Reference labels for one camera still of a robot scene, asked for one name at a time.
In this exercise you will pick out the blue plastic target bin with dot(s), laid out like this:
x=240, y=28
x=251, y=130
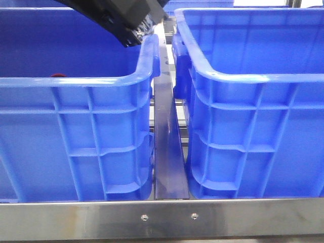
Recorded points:
x=252, y=84

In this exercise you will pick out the red mushroom push button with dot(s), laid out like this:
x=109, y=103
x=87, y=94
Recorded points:
x=58, y=75

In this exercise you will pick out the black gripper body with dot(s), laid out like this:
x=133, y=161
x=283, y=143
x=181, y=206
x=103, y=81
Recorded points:
x=128, y=21

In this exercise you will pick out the blue plastic bin with buttons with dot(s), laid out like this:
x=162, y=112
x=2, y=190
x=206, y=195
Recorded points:
x=83, y=137

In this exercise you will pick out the blue bin back centre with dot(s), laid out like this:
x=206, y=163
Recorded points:
x=172, y=5

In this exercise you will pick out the stainless steel front rail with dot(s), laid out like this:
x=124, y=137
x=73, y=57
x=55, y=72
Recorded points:
x=161, y=219

